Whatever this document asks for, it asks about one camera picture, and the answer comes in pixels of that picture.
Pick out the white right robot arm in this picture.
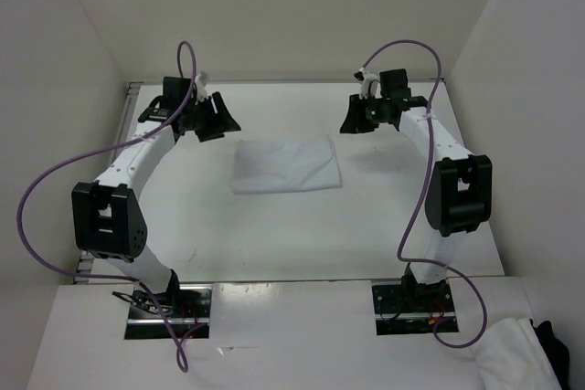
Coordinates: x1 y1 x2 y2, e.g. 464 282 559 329
340 69 493 311

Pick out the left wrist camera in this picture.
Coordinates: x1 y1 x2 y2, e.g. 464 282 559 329
194 71 209 102

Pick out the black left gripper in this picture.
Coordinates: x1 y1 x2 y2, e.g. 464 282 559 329
184 92 241 142

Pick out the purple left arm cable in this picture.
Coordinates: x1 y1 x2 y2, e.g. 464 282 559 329
16 40 202 372

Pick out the white skirt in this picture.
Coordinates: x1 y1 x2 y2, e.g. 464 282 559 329
231 136 343 195

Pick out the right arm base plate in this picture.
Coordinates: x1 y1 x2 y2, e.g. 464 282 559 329
371 279 459 336

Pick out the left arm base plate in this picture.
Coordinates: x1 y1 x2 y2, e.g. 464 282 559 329
112 284 213 340

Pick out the black cloth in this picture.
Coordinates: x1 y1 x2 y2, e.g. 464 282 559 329
534 321 570 390

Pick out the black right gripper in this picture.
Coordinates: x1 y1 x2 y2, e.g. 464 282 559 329
339 93 389 133

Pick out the white cloth pile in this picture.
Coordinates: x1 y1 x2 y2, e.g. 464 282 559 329
471 318 561 390

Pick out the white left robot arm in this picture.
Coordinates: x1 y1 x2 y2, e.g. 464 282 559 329
71 72 240 317

